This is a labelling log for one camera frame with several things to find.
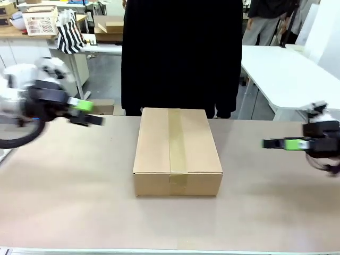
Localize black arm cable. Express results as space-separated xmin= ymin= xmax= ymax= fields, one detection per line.
xmin=305 ymin=155 xmax=340 ymax=176
xmin=0 ymin=116 xmax=49 ymax=149

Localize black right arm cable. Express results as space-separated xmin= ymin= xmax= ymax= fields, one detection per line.
xmin=305 ymin=155 xmax=340 ymax=176

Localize person in black clothes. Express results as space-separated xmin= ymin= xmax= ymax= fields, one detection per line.
xmin=121 ymin=0 xmax=244 ymax=119

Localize white foam board panel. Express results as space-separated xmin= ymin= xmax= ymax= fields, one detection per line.
xmin=295 ymin=0 xmax=340 ymax=62

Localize white table with rounded corner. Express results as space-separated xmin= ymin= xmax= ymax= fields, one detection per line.
xmin=237 ymin=45 xmax=340 ymax=122

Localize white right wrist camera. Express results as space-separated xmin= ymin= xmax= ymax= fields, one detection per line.
xmin=308 ymin=100 xmax=336 ymax=123

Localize bystander in grey trousers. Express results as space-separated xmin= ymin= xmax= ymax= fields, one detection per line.
xmin=243 ymin=0 xmax=287 ymax=46

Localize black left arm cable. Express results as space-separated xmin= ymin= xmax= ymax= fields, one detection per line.
xmin=0 ymin=116 xmax=49 ymax=149

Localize open small cardboard box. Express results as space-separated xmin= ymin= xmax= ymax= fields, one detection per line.
xmin=93 ymin=15 xmax=124 ymax=43

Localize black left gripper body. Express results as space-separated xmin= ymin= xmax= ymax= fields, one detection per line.
xmin=23 ymin=81 xmax=71 ymax=120

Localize stacked brown cardboard boxes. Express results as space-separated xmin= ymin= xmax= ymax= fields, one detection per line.
xmin=0 ymin=2 xmax=17 ymax=27

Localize large brown cardboard box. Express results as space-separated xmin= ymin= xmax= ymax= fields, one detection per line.
xmin=132 ymin=107 xmax=223 ymax=197

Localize white plastic lattice basket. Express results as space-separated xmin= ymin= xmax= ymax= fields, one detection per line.
xmin=21 ymin=5 xmax=58 ymax=37

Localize cardboard box on floor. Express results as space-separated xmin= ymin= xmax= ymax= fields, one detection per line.
xmin=90 ymin=98 xmax=115 ymax=115

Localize white workshop table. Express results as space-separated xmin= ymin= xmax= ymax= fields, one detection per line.
xmin=79 ymin=33 xmax=124 ymax=107

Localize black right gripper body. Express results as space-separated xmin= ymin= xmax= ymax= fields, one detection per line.
xmin=303 ymin=121 xmax=340 ymax=160

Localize black white striped bag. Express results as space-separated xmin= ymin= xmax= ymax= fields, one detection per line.
xmin=56 ymin=9 xmax=86 ymax=55

